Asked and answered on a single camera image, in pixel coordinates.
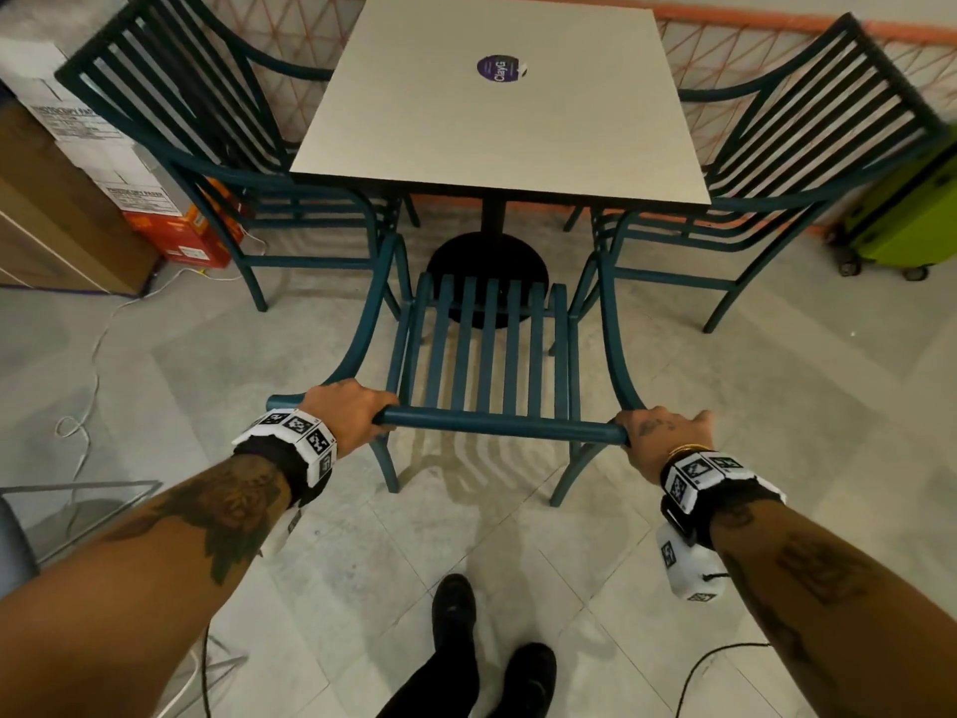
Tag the person's left hand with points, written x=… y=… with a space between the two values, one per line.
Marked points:
x=344 y=418

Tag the person's right hand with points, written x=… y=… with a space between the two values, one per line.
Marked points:
x=665 y=437

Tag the person's left fingers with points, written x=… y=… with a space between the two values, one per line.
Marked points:
x=377 y=411

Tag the person's right fingers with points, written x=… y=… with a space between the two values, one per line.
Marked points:
x=628 y=429

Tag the teal slatted metal chair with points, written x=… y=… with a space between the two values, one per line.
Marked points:
x=486 y=424
x=187 y=170
x=785 y=195

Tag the person's right forearm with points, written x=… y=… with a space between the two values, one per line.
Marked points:
x=845 y=605

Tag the person's left forearm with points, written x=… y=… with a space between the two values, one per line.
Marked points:
x=127 y=583

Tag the left wristband with markers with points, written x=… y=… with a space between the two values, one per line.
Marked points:
x=299 y=441

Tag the wristband with markers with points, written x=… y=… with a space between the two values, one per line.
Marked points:
x=706 y=482
x=299 y=441

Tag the right wristband with markers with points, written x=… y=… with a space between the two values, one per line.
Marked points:
x=706 y=482

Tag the person's black left shoe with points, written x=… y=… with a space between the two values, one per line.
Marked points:
x=454 y=613

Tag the person's black shoe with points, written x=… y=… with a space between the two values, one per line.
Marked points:
x=527 y=680
x=454 y=613

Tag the orange cardboard box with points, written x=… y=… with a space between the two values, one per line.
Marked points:
x=179 y=235

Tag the person's black right shoe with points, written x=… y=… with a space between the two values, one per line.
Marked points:
x=527 y=680

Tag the person's left trouser leg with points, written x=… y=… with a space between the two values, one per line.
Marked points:
x=437 y=687

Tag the white cardboard box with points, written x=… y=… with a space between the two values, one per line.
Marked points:
x=52 y=89
x=123 y=175

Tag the green wheeled suitcase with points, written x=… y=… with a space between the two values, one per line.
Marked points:
x=905 y=216

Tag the round purple sticker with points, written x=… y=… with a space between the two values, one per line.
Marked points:
x=497 y=68

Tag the orange lattice fence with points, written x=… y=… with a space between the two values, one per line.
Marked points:
x=718 y=63

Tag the large brown cardboard box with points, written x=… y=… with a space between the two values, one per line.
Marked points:
x=52 y=216

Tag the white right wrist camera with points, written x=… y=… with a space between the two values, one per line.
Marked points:
x=691 y=564

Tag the black pedestal table base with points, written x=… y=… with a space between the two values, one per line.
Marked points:
x=486 y=254

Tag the grey metal frame stool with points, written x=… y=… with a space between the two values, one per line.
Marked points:
x=19 y=545

